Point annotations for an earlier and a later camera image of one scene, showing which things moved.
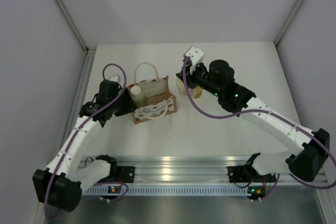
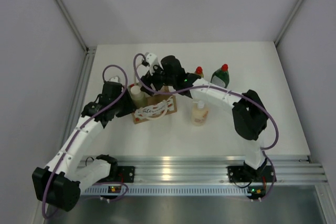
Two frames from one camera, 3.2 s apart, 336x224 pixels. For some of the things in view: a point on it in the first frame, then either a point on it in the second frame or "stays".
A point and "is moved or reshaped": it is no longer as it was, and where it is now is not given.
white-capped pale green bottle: x=138 y=96 stays
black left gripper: x=129 y=104 stays
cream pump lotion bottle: x=182 y=91 is moved or reshaped
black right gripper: x=191 y=76 → x=149 y=80
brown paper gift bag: x=158 y=102 stays
